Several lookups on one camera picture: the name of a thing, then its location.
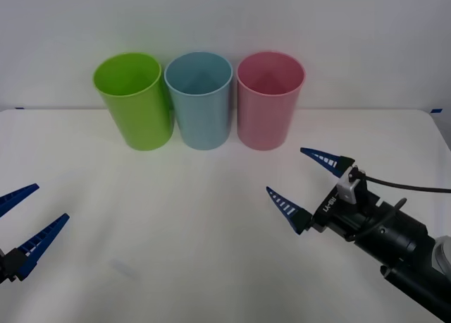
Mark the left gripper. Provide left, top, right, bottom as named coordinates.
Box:
left=0, top=183, right=70, bottom=285

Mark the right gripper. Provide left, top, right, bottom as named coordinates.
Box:
left=266, top=147, right=385, bottom=245

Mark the pink plastic bin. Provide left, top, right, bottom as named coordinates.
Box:
left=236, top=50, right=306, bottom=151

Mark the pale blue plastic bin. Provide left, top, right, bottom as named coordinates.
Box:
left=163, top=51, right=235, bottom=150

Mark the green plastic bin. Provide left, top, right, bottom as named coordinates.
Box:
left=92, top=52, right=174, bottom=152

